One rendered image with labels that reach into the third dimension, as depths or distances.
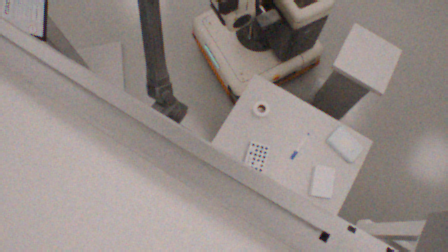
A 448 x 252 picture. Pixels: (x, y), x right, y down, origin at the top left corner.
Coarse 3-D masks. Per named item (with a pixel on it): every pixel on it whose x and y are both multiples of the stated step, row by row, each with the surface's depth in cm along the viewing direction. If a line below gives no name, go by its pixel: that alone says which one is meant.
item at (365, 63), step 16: (352, 32) 171; (368, 32) 171; (352, 48) 168; (368, 48) 169; (384, 48) 169; (336, 64) 166; (352, 64) 166; (368, 64) 166; (384, 64) 166; (320, 80) 243; (336, 80) 185; (352, 80) 176; (368, 80) 164; (384, 80) 164; (320, 96) 212; (336, 96) 200; (352, 96) 190; (336, 112) 218
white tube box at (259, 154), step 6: (252, 144) 154; (258, 144) 152; (252, 150) 152; (258, 150) 152; (264, 150) 152; (246, 156) 151; (252, 156) 151; (258, 156) 155; (264, 156) 152; (246, 162) 150; (252, 162) 152; (258, 162) 150; (264, 162) 151; (258, 168) 150
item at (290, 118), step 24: (240, 96) 162; (264, 96) 162; (288, 96) 162; (240, 120) 159; (264, 120) 159; (288, 120) 159; (312, 120) 159; (336, 120) 159; (216, 144) 156; (240, 144) 156; (264, 144) 156; (288, 144) 156; (312, 144) 156; (264, 168) 154; (288, 168) 154; (312, 168) 153; (336, 168) 153; (336, 192) 151
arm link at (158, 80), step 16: (144, 0) 97; (144, 16) 100; (160, 16) 103; (144, 32) 103; (160, 32) 105; (144, 48) 107; (160, 48) 107; (160, 64) 109; (160, 80) 111; (160, 96) 113
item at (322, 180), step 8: (320, 168) 148; (328, 168) 148; (312, 176) 151; (320, 176) 147; (328, 176) 147; (312, 184) 148; (320, 184) 147; (328, 184) 146; (312, 192) 146; (320, 192) 146; (328, 192) 146
